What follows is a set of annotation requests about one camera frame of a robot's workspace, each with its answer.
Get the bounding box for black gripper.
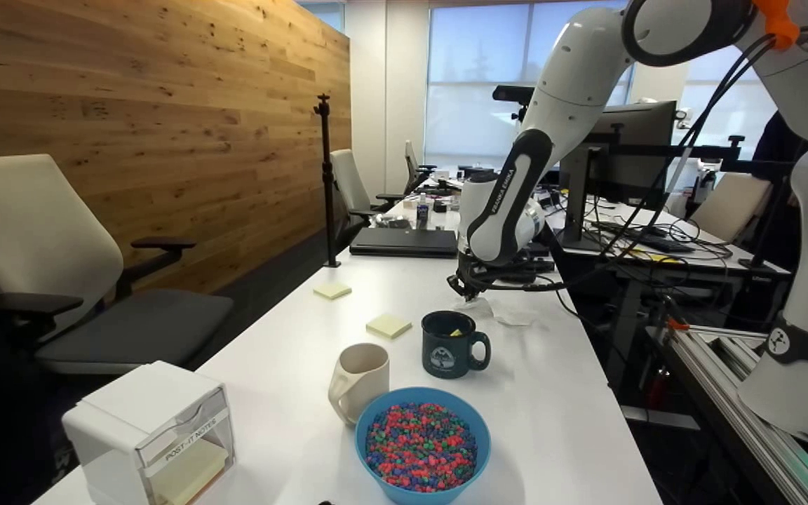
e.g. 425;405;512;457
445;244;557;305

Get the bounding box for dark blue mug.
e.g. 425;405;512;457
417;309;494;381

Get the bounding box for black laptop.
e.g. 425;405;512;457
348;225;460;259

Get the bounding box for yellow sticky note pad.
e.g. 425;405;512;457
310;281;352;302
364;312;415;340

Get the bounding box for beige ceramic mug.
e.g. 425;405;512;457
324;340;392;426

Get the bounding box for colourful beads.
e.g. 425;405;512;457
364;401;476;493

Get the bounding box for black tripod pole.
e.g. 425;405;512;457
310;91;341;270

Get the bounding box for blue bowl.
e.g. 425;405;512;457
352;385;494;505

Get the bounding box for dark computer monitor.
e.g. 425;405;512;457
557;98;678;210

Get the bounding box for beige office chair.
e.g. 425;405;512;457
688;171;773;244

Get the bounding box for yellow note stack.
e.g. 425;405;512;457
145;436;233;505

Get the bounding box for person in dark clothing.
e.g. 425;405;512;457
749;109;808;276

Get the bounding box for clear acrylic box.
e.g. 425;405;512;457
59;360;237;505

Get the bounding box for white grey office chair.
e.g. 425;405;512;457
0;152;234;375

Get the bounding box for black camera bar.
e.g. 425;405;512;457
490;81;539;107

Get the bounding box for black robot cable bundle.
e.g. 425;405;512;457
596;30;779;265

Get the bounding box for aluminium rail frame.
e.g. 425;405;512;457
668;319;808;505

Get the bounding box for orange cable clip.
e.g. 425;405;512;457
752;0;801;51

